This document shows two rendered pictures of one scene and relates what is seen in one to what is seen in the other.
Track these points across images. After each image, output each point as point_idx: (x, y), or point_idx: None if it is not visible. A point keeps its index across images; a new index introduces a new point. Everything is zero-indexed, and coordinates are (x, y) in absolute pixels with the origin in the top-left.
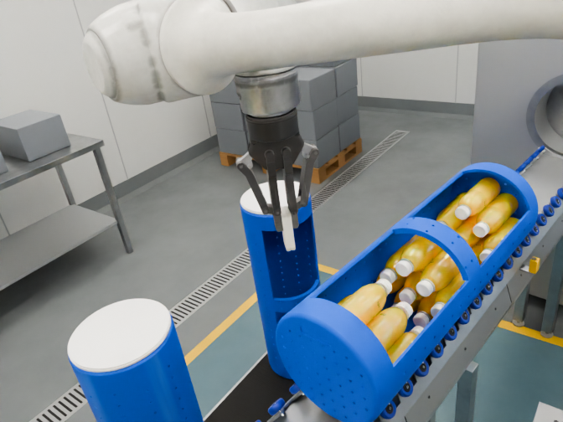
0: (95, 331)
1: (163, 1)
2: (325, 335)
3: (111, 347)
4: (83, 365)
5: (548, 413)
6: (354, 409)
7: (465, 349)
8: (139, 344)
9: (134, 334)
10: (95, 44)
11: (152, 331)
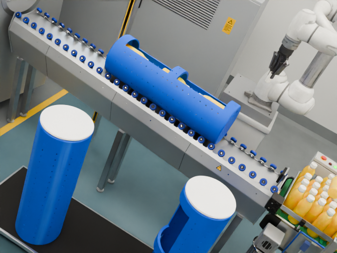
0: (214, 207)
1: (336, 32)
2: (237, 110)
3: (221, 197)
4: (234, 206)
5: (226, 92)
6: (229, 127)
7: None
8: (217, 186)
9: (212, 188)
10: None
11: (209, 181)
